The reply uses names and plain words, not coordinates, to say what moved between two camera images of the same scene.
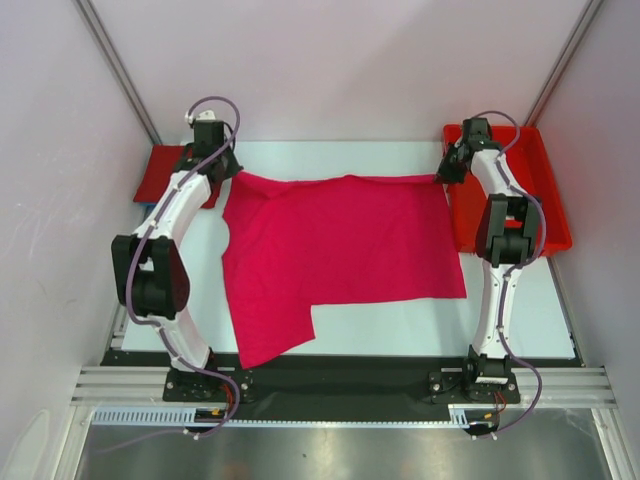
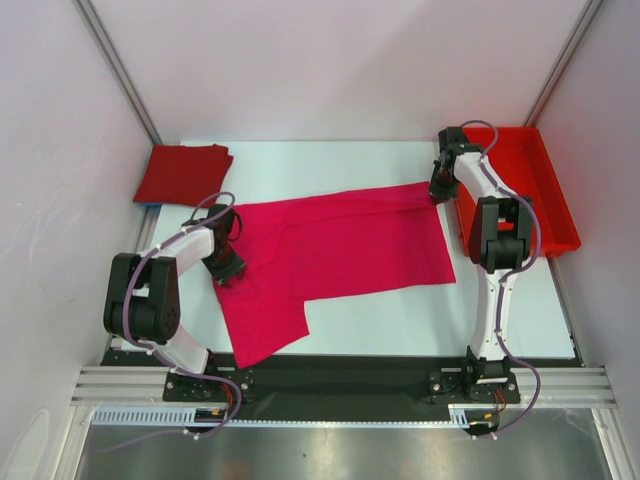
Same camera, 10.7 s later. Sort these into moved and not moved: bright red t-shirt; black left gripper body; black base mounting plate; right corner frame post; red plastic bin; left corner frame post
Moved: bright red t-shirt; black left gripper body
Not moved: right corner frame post; black base mounting plate; red plastic bin; left corner frame post
